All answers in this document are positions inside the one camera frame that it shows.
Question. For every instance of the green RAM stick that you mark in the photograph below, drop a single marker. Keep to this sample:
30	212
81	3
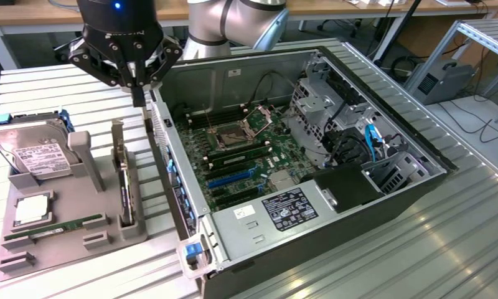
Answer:
240	158
58	230

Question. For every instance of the silver disk bay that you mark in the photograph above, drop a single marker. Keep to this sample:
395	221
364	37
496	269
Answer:
378	168

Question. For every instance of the grey parts rack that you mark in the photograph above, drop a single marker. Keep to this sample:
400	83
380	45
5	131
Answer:
79	202

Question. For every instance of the black stand pole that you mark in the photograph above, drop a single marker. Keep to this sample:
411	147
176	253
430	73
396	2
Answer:
399	29

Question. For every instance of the thin locking lever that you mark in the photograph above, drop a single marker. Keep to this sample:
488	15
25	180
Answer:
210	123

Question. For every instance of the black plastic shroud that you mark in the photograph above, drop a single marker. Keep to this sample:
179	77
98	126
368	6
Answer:
344	187

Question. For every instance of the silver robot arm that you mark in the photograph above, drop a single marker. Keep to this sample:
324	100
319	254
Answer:
216	25

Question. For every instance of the graphics card with black cooler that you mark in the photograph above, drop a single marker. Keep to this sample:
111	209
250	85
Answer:
125	187

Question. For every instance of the grey power supply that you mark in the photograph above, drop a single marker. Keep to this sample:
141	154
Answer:
232	236

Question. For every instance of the aluminium slat frame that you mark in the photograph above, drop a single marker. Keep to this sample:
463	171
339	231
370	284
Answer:
488	35

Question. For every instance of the black office chair base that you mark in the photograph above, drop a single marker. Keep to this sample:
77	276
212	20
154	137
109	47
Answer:
355	25

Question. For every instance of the silver chipset heat sink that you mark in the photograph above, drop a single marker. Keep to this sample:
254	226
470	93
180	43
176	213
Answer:
282	181

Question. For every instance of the grey computer tower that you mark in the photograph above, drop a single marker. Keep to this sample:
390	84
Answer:
448	84

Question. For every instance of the black expansion slot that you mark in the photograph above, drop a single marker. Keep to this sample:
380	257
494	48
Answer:
238	202
235	194
227	172

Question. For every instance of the blue expansion slot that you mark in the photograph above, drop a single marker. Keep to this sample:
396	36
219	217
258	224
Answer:
228	179

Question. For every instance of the CPU socket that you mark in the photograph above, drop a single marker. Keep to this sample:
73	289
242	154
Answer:
232	137

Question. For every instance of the silver CPU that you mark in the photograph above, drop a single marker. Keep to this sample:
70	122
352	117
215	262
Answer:
31	210

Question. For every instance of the blue case latch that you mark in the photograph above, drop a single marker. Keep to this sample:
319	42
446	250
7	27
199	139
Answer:
192	250

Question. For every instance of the metal socket cover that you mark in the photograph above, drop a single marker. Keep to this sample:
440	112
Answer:
266	109

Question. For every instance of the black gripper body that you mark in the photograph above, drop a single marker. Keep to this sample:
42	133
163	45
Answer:
117	25

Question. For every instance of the silver hard disk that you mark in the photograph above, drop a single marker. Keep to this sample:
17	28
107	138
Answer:
34	146

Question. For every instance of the black RAM slot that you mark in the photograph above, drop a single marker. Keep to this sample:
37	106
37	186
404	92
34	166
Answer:
206	124
250	144
203	116
232	152
204	121
202	112

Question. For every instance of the open black PC case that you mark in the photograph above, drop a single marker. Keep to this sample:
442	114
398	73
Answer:
358	224

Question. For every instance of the green motherboard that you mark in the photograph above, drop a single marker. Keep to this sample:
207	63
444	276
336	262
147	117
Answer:
274	137

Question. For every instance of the silver perforated drive cage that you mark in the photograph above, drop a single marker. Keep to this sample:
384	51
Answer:
322	102

